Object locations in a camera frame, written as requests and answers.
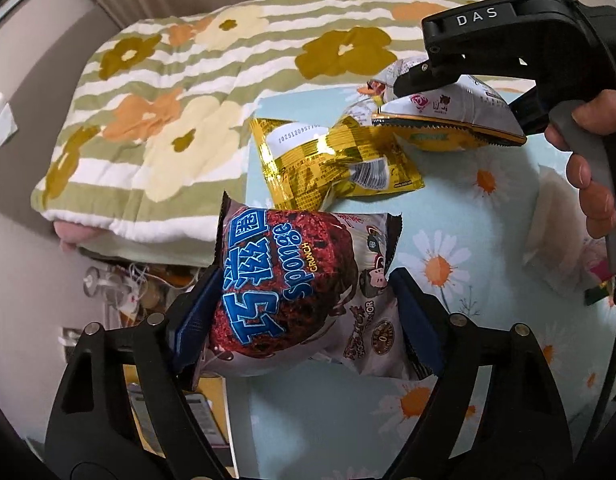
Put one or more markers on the yellow cardboard box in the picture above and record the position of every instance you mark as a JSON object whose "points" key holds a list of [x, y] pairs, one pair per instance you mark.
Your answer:
{"points": [[213, 410]]}

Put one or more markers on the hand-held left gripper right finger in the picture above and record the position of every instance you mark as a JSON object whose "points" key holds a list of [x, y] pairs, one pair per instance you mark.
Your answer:
{"points": [[420, 330]]}

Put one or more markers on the small dark green packet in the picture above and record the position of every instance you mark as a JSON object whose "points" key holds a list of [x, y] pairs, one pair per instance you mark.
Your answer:
{"points": [[600, 292]]}

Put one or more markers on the person's right hand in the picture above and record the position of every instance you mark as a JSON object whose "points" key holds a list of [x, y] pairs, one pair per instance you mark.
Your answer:
{"points": [[600, 210]]}

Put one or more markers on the white grey snack packet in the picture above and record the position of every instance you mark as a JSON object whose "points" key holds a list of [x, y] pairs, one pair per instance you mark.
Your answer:
{"points": [[453, 115]]}

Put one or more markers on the wall socket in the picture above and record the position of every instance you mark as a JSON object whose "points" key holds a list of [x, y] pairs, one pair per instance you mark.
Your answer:
{"points": [[69, 342]]}

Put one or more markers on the light blue daisy tablecloth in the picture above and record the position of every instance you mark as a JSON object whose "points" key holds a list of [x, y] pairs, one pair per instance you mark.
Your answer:
{"points": [[488, 210]]}

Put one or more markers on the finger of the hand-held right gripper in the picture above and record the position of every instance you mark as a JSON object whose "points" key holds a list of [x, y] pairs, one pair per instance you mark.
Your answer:
{"points": [[423, 80], [528, 110]]}

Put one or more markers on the white paper note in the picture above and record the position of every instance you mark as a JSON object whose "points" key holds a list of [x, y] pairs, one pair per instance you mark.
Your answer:
{"points": [[0, 122]]}

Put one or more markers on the gold foil snack packet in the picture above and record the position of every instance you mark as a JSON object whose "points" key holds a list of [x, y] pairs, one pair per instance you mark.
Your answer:
{"points": [[328, 165]]}

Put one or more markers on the clear bag with pink seal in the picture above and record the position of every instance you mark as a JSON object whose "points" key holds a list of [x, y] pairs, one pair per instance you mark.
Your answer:
{"points": [[553, 230]]}

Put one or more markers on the floral striped blanket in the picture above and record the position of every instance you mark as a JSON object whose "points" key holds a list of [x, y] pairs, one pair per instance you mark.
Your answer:
{"points": [[138, 160]]}

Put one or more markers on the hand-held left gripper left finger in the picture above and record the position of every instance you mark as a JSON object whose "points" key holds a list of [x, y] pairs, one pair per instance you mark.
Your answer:
{"points": [[190, 325]]}

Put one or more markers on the pink pillow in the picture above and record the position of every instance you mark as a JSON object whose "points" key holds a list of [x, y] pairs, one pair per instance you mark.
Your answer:
{"points": [[80, 235]]}

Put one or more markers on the chocolate snack packet blue lettering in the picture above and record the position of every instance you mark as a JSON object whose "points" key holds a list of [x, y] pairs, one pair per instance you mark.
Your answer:
{"points": [[288, 285]]}

